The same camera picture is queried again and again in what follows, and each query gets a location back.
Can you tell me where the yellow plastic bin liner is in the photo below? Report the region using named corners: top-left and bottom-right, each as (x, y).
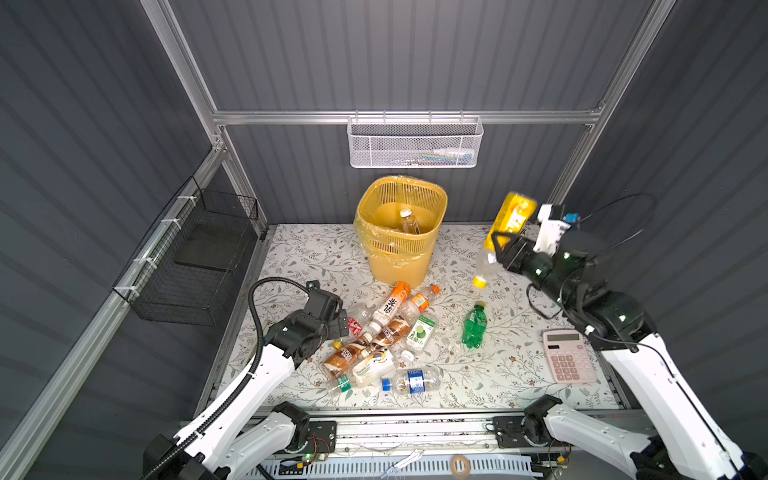
top-left (352, 175), bottom-right (449, 271)

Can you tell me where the upper brown Nescafe bottle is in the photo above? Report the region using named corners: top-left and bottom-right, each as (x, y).
top-left (361, 316), bottom-right (412, 351)

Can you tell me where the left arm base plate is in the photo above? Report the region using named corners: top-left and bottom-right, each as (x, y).
top-left (297, 420), bottom-right (338, 455)

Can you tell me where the black wire mesh basket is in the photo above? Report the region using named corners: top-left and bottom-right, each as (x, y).
top-left (113, 178), bottom-right (261, 327)

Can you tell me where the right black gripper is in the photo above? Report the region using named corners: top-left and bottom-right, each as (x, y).
top-left (488, 230), bottom-right (569, 313)

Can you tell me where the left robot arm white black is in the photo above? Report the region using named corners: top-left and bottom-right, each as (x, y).
top-left (142, 280), bottom-right (348, 479)

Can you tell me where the green plastic bottle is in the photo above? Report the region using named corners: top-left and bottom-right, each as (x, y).
top-left (462, 301), bottom-right (488, 349)

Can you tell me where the brown nescafe bottle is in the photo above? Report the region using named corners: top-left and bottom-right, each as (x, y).
top-left (361, 316), bottom-right (412, 351)
top-left (322, 340), bottom-right (370, 379)

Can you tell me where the clear bottle orange cap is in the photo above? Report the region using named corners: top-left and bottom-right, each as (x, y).
top-left (398, 284), bottom-right (441, 322)

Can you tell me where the clear bottle red label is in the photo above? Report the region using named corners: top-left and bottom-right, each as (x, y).
top-left (347, 303), bottom-right (372, 339)

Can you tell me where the white wire mesh basket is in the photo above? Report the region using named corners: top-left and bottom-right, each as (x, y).
top-left (346, 114), bottom-right (484, 169)

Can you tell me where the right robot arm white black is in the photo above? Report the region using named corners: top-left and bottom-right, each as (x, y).
top-left (491, 230), bottom-right (767, 479)

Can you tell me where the crane label clear bottle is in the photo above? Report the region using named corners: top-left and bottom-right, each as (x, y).
top-left (330, 349), bottom-right (396, 394)

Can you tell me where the floral table mat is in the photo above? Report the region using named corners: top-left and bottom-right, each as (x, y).
top-left (214, 224), bottom-right (620, 411)

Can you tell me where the tape roll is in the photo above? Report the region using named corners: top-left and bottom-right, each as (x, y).
top-left (449, 454), bottom-right (471, 480)

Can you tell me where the clear bottle blue cap lying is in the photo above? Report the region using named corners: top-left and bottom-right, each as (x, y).
top-left (381, 367), bottom-right (441, 395)

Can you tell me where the orange white label bottle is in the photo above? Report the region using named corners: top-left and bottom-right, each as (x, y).
top-left (366, 281), bottom-right (412, 335)

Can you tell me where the pink calculator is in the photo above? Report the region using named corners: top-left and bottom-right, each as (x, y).
top-left (542, 329), bottom-right (597, 384)

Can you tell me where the lime label clear bottle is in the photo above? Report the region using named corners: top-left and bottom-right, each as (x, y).
top-left (406, 316), bottom-right (436, 352)

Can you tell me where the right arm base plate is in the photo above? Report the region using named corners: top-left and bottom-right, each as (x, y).
top-left (490, 415), bottom-right (531, 449)

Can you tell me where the lower brown Nescafe bottle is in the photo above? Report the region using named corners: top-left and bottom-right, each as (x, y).
top-left (322, 340), bottom-right (370, 379)

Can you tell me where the yellow ribbed waste bin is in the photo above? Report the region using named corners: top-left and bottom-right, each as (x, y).
top-left (355, 175), bottom-right (449, 289)

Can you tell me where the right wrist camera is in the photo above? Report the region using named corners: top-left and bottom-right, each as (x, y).
top-left (533, 204), bottom-right (581, 256)

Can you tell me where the amber tea bottle white cap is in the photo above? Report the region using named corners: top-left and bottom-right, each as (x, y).
top-left (400, 207), bottom-right (421, 235)

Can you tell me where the yellow label orange juice bottle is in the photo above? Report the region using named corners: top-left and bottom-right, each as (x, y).
top-left (472, 192), bottom-right (538, 289)

